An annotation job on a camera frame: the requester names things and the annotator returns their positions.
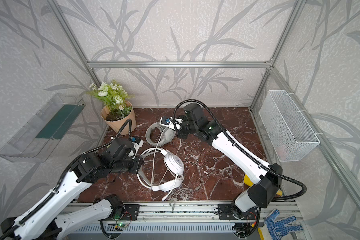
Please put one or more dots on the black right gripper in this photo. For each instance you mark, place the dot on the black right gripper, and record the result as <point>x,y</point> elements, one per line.
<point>182,129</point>

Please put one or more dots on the clear plastic wall shelf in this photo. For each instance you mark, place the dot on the clear plastic wall shelf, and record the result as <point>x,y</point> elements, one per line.
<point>38,138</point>

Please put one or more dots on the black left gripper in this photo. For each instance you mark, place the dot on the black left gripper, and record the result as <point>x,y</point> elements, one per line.
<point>136,163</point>

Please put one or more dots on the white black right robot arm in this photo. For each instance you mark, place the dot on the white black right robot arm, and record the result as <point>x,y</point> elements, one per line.
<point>271,183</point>

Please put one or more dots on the artificial green white plant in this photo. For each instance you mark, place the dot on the artificial green white plant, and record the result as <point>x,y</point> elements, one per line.
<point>114,97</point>

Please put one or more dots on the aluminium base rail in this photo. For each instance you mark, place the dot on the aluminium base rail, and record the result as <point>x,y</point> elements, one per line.
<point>186,217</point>

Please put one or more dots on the white wire mesh basket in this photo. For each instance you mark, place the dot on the white wire mesh basket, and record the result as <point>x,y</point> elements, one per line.
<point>291,135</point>

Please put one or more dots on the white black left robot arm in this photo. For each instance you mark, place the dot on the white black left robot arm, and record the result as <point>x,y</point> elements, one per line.
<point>44,219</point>

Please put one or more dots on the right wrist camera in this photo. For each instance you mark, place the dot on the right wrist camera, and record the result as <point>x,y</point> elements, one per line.
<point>171,123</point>

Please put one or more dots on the peach flower pot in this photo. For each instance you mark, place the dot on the peach flower pot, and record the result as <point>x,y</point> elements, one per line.
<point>116,125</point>

